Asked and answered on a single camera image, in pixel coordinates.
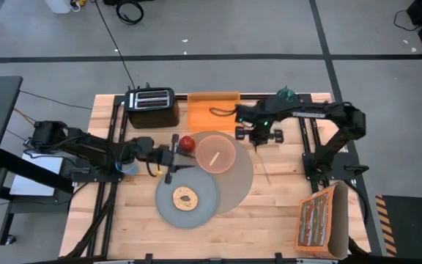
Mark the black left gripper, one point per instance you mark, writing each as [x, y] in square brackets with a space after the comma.
[165, 155]

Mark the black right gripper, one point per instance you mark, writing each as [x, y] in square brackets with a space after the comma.
[258, 121]

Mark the red apple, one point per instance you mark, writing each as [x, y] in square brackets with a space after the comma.
[188, 143]

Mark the grey round plate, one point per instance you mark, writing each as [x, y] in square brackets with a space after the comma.
[167, 205]

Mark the orange cereal box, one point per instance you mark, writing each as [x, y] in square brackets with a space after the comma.
[311, 220]

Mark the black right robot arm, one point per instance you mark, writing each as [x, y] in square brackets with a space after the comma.
[321, 110]

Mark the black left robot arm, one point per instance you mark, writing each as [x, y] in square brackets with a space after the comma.
[86, 146]

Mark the pink translucent bowl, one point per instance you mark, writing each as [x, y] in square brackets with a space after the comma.
[211, 146]

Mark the grey round placemat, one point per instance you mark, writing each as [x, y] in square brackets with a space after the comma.
[238, 176]

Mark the bagel half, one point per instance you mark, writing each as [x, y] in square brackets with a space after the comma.
[178, 199]

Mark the orange plastic bin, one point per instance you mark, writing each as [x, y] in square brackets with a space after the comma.
[200, 117]

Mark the blue-grey round disc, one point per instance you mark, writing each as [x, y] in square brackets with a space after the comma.
[130, 168]

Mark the black toaster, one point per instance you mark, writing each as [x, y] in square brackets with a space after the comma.
[152, 113]

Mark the teal plastic cup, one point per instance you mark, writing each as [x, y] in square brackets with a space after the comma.
[287, 94]

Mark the white flat box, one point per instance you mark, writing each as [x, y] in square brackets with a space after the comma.
[35, 183]

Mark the black yellow-striped platform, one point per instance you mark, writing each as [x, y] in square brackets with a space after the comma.
[412, 227]

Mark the white container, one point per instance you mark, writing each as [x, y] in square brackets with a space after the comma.
[59, 5]

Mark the black stand frame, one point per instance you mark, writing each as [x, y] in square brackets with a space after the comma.
[31, 170]

